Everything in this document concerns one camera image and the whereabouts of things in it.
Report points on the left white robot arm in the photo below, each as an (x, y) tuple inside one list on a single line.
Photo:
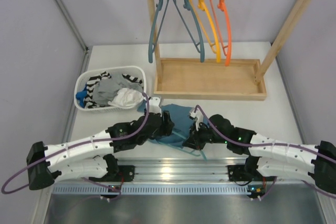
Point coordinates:
[(93, 157)]

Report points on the black white striped garment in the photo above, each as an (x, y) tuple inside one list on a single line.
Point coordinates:
[(89, 86)]

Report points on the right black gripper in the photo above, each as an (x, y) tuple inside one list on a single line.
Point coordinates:
[(194, 140)]

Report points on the yellow hanger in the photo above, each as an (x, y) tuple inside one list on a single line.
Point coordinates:
[(214, 45)]

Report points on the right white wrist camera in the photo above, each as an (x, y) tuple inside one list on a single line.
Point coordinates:
[(196, 115)]

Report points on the teal blue tank top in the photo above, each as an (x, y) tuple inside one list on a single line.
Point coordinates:
[(179, 115)]

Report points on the orange hanger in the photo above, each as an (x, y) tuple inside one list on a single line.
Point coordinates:
[(226, 48)]

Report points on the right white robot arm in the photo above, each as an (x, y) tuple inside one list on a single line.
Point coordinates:
[(268, 157)]

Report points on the white plastic laundry basket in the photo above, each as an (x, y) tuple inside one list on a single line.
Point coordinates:
[(83, 78)]

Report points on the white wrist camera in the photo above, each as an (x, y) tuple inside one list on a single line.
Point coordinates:
[(196, 115), (155, 105)]

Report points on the wooden clothes rack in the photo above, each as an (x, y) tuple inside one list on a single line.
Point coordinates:
[(185, 66)]

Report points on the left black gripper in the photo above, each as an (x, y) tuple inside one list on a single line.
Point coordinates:
[(168, 123)]

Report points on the aluminium mounting rail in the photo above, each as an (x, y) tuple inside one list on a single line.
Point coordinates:
[(166, 176)]

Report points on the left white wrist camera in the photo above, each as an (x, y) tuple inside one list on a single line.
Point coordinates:
[(155, 105)]

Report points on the grey garment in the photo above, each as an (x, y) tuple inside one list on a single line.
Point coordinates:
[(107, 89)]

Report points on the blue garment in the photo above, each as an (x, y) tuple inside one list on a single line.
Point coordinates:
[(80, 96)]

